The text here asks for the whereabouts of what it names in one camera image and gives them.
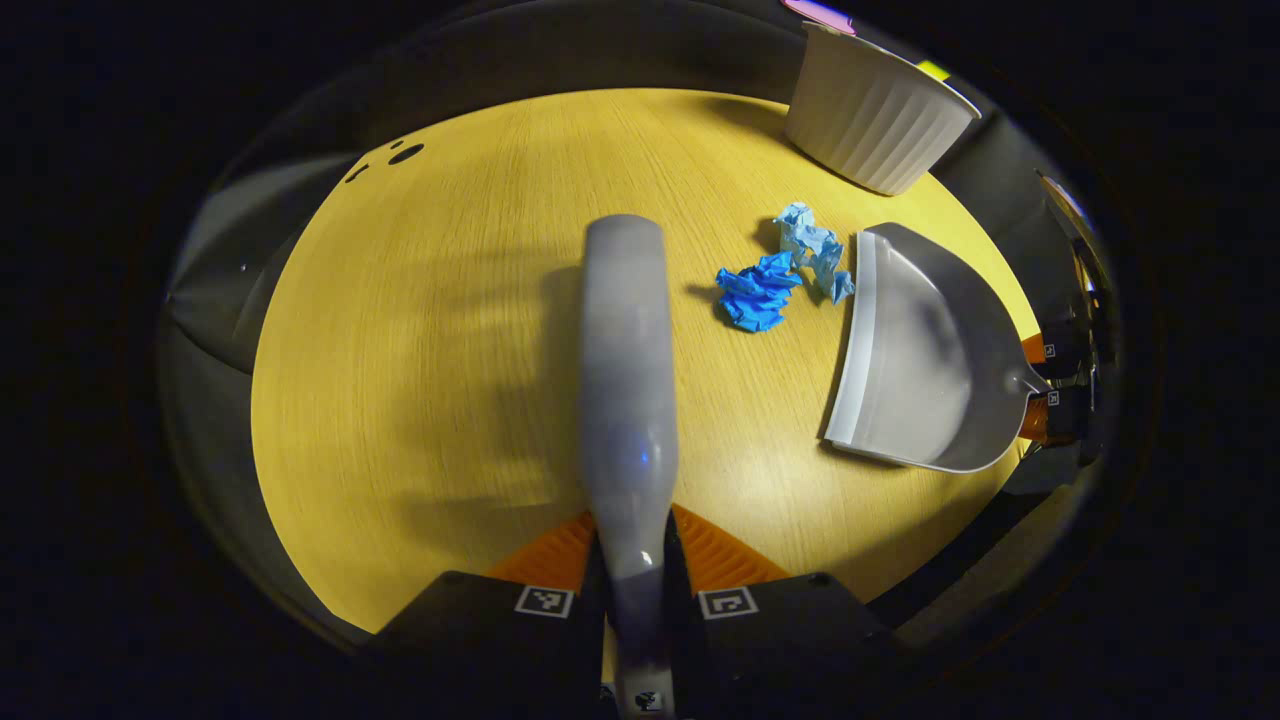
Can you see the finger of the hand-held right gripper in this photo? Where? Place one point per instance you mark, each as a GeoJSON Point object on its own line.
{"type": "Point", "coordinates": [1040, 350]}
{"type": "Point", "coordinates": [1042, 418]}

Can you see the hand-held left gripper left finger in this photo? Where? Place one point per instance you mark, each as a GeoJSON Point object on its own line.
{"type": "Point", "coordinates": [480, 625]}

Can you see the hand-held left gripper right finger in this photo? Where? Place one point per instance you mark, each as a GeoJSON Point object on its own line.
{"type": "Point", "coordinates": [790, 625]}

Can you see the grey dustpan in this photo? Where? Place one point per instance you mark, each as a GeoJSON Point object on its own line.
{"type": "Point", "coordinates": [920, 370]}

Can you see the light blue paper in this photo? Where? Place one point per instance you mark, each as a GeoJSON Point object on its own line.
{"type": "Point", "coordinates": [815, 245]}

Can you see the dark blue paper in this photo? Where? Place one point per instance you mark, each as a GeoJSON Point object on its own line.
{"type": "Point", "coordinates": [757, 295]}

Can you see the white ribbed garbage bin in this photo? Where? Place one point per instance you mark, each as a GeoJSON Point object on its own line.
{"type": "Point", "coordinates": [870, 115]}

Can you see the wooden desktop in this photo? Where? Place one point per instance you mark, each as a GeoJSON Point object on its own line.
{"type": "Point", "coordinates": [420, 350]}

